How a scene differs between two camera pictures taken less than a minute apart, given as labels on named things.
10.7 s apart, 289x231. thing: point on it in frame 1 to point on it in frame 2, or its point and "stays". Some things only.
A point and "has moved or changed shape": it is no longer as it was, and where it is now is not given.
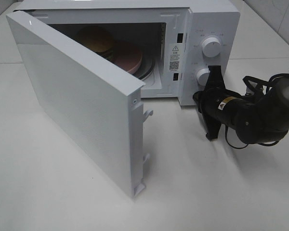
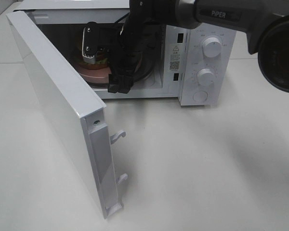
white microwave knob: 202,76 stays
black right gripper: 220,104 to 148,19
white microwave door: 103,102 to 79,113
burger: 98,39 to 101,60
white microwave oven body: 170,47 stays
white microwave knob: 211,46 stays
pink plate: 127,57 has moved or changed shape
